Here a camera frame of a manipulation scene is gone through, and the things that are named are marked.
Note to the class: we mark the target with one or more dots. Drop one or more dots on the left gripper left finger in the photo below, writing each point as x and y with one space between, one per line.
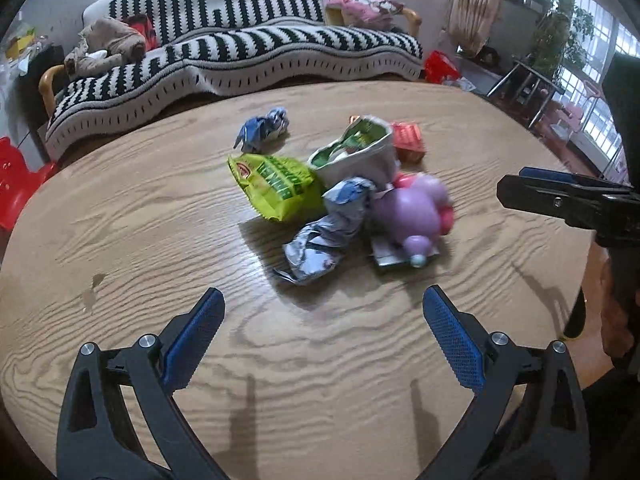
96 438

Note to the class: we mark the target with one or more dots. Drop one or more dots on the brown plush toy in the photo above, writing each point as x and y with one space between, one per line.
104 44

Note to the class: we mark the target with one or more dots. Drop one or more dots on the green popcorn bag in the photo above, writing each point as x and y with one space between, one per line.
281 189

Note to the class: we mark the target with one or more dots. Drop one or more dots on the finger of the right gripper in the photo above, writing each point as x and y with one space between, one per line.
567 177
610 213

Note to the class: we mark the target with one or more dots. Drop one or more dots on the red plastic bag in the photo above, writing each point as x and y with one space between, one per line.
439 68

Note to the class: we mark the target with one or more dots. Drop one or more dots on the red cigarette box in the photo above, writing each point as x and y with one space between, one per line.
398 141

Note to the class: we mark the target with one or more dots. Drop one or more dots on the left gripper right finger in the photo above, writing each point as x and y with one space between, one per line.
527 418

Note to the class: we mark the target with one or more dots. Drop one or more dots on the red plastic stool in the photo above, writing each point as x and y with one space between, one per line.
17 183

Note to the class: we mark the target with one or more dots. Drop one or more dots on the pink cushion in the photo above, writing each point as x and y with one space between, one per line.
367 14

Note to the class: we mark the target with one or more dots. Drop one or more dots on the white paper bowl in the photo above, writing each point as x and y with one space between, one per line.
333 164

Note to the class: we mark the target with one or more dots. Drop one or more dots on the purple pink toy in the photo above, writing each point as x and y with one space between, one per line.
414 213

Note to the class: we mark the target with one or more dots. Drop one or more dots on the black white striped sofa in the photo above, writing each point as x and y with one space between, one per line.
225 48

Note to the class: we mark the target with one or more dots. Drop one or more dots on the potted green plant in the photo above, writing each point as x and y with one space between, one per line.
560 39

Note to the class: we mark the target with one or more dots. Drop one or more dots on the patterned curtain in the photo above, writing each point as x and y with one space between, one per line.
470 23

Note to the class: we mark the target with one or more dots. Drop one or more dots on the flat silver printed packet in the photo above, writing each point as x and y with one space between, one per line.
390 255

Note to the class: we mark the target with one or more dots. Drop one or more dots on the person right hand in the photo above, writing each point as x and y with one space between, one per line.
619 323

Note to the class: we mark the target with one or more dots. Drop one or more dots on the blue white wrapper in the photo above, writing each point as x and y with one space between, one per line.
321 245

